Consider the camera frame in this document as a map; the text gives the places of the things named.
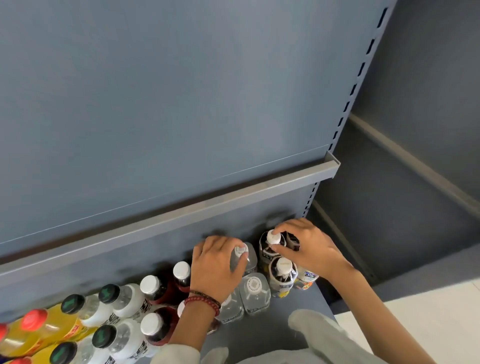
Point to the person's left hand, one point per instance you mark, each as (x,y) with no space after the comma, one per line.
(212,268)

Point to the person's right hand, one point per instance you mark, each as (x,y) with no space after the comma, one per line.
(313,249)

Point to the person's left thumb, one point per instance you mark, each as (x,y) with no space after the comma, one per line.
(240,267)

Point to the person's right thumb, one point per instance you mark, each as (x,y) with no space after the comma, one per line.
(289,253)

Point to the clear water bottle white cap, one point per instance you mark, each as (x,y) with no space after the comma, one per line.
(249,262)
(230,309)
(255,294)

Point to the black white label bottle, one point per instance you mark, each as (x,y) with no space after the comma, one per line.
(292,240)
(283,275)
(267,251)

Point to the person's left forearm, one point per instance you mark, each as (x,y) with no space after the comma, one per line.
(195,326)

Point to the person's right forearm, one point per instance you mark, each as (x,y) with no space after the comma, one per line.
(375,318)

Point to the colourful label bottle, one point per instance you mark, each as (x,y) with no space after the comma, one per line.
(308,278)

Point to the dark red drink bottle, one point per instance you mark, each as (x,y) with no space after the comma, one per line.
(182,275)
(180,308)
(153,288)
(155,329)

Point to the grey shelf board with bottles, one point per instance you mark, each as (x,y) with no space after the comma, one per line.
(270,330)

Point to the white garment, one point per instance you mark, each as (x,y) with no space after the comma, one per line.
(322,343)

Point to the clear bottle dark green cap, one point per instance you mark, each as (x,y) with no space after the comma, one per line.
(73,352)
(125,299)
(84,308)
(120,339)

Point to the dark grey neighbouring shelf unit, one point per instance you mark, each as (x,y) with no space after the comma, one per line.
(405,187)

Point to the empty grey metal shelf board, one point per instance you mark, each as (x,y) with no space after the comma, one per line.
(157,112)

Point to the slotted grey shelf upright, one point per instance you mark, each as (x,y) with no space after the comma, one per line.
(360,71)

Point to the yellow juice bottle red cap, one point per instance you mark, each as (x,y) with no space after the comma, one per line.
(3,335)
(52,326)
(33,356)

